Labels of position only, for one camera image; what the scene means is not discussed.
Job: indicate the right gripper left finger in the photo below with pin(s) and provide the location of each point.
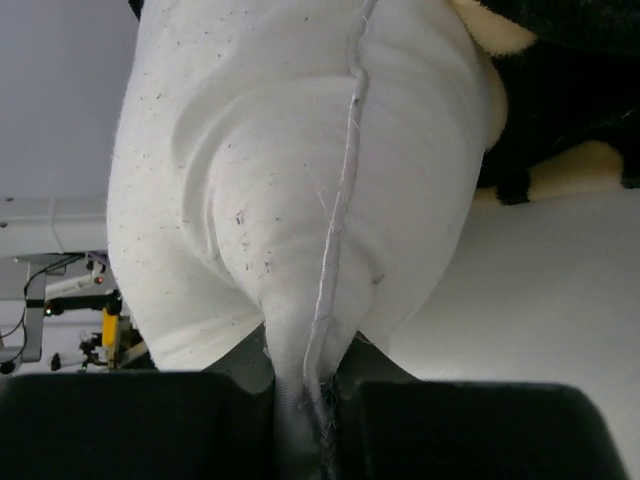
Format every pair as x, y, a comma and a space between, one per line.
137, 425

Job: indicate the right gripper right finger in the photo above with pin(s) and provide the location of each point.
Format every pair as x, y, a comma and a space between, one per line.
471, 430

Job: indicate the white pillow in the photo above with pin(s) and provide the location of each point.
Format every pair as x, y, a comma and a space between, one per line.
302, 166

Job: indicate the black floral pillowcase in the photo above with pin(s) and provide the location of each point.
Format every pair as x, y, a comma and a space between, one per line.
564, 79

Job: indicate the aluminium mounting rail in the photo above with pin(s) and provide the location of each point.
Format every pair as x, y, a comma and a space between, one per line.
31, 226

